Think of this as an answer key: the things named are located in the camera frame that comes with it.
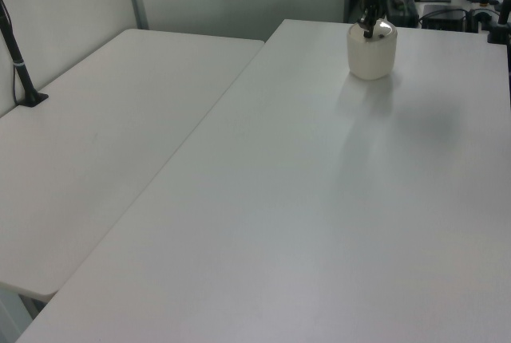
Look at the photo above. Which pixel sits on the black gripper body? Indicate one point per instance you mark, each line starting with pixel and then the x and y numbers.
pixel 374 0

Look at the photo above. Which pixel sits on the cream hinged bin lid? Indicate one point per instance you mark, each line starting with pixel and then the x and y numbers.
pixel 385 31

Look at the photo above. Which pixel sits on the white side table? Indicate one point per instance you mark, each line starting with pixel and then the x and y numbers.
pixel 100 139

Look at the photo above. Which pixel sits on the black electronics box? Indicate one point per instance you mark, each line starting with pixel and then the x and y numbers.
pixel 444 18

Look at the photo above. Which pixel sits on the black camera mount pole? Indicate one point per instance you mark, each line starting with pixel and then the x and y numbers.
pixel 18 64

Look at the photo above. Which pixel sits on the dark equipment case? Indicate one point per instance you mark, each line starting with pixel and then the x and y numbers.
pixel 404 12

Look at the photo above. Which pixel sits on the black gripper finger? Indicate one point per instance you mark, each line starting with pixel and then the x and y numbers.
pixel 370 24
pixel 360 20

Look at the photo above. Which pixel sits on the black clamp stand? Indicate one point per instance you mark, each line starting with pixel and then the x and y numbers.
pixel 504 12

